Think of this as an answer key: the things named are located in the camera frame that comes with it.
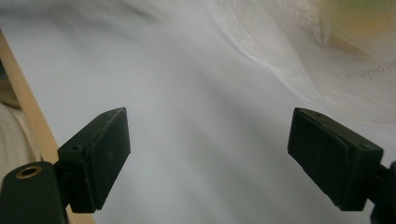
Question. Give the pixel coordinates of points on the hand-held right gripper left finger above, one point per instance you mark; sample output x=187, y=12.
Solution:
x=93, y=161

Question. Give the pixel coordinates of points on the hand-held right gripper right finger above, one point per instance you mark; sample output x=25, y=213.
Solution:
x=333, y=158

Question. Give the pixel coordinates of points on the yellow drink carton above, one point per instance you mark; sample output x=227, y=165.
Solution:
x=364, y=21

